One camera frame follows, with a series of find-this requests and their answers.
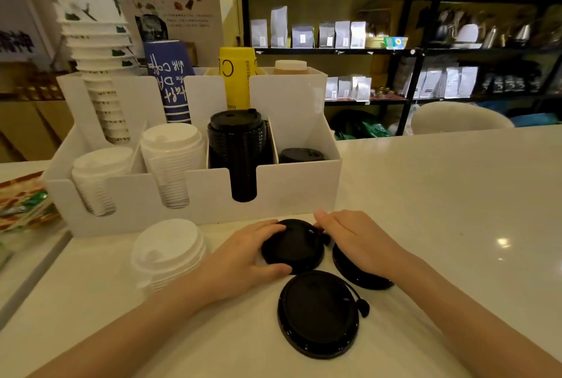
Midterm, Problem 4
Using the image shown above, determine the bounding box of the tall stack of black lids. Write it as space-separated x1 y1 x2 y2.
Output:
207 108 275 203

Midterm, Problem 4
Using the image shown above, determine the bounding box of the black plastic cup lid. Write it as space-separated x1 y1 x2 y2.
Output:
261 218 331 276
277 270 370 360
332 243 395 291

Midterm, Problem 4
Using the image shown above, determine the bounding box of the row of grey coffee bags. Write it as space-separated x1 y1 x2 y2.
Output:
250 6 368 49

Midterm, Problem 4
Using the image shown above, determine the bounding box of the blue plastic container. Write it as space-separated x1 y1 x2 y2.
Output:
509 112 561 128

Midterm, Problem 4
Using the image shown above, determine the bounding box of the group of large white bags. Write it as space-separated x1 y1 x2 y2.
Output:
412 66 479 100

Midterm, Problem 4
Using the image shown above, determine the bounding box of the person's left hand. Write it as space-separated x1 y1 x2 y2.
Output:
193 220 294 305

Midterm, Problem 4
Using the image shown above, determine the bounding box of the group of metal kettles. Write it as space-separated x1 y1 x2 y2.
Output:
434 8 562 50

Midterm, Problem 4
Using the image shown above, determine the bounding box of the green plastic bag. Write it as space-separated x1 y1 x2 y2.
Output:
330 109 392 142

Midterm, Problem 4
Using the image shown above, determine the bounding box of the white cup and lid organizer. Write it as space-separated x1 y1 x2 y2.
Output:
41 66 343 239

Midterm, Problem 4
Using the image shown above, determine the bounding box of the person's left forearm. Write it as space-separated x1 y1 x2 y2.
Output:
25 261 217 378

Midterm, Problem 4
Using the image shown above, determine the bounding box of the person's right hand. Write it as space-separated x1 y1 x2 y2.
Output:
313 209 405 280

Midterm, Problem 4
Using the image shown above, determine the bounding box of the dark coffee bag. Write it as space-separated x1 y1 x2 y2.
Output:
134 14 169 44

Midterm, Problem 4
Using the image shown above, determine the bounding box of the stack of yellow paper cups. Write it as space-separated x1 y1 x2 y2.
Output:
218 46 258 111

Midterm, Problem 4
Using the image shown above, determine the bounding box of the stack of white cup lids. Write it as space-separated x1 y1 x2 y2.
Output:
130 218 208 298
140 123 207 210

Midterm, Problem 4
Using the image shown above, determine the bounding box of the group of small white bags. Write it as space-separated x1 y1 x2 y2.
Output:
324 74 373 103

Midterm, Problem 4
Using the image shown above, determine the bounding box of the group of dark jars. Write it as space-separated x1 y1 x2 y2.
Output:
480 61 544 94

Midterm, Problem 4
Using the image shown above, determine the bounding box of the wooden cabinet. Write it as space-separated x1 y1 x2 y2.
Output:
0 61 76 164

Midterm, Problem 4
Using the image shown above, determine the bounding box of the short stack of black lids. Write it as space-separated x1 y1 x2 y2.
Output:
278 147 326 164

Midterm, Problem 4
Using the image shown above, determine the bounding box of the stack of blue paper cups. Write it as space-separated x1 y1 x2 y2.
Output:
143 40 196 124

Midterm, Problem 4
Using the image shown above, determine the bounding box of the stack of white green cups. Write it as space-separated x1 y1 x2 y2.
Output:
37 0 142 146

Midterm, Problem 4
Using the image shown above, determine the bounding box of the pile of colourful packets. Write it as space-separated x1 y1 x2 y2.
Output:
0 171 61 234

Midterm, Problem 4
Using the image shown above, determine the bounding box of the stack of small white lids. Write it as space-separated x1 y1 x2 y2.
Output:
71 146 135 217

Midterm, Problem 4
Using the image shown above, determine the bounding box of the person's right forearm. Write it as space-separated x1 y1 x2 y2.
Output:
390 250 562 378

